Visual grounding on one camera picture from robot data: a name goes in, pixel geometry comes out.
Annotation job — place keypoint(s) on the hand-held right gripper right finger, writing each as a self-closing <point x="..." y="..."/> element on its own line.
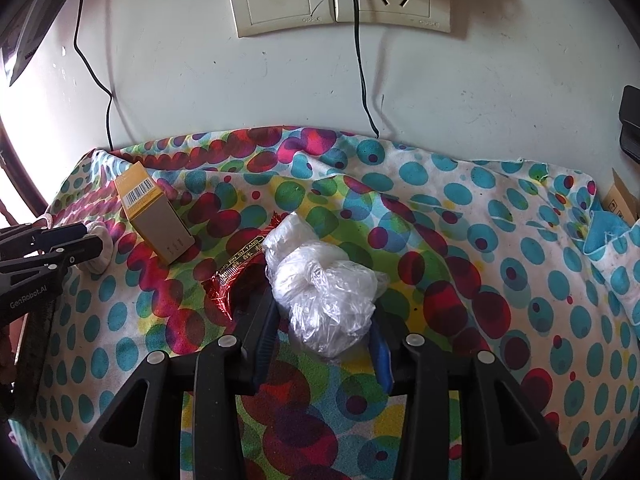
<point x="382" y="360"/>

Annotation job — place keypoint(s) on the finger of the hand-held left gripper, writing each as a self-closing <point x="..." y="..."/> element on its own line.
<point x="65" y="234"/>
<point x="75" y="255"/>

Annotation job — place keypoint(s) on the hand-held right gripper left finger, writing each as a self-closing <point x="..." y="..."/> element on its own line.
<point x="262" y="347"/>

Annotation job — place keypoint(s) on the large white sock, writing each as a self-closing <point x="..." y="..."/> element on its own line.
<point x="100" y="247"/>

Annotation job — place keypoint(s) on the clear plastic bag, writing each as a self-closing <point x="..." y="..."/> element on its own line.
<point x="325" y="290"/>

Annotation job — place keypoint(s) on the red candy wrapper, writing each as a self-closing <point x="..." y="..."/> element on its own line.
<point x="240" y="270"/>

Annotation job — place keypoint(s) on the yellow box with barcode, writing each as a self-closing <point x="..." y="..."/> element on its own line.
<point x="155" y="220"/>

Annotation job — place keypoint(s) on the colourful polka dot cloth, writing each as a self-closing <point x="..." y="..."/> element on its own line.
<point x="475" y="285"/>

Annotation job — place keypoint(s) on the dark monitor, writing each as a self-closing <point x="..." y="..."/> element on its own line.
<point x="35" y="15"/>

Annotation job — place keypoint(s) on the small cardboard box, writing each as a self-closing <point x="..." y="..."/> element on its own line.
<point x="622" y="200"/>

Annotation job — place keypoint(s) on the black clamp mount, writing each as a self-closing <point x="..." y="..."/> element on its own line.
<point x="630" y="125"/>

